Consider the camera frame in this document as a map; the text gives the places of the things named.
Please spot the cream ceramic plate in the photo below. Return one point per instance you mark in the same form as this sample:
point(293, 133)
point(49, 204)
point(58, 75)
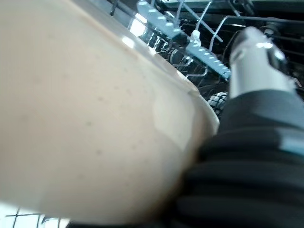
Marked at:
point(83, 114)

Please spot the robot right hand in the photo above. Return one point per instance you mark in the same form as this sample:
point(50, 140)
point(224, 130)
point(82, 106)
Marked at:
point(249, 166)

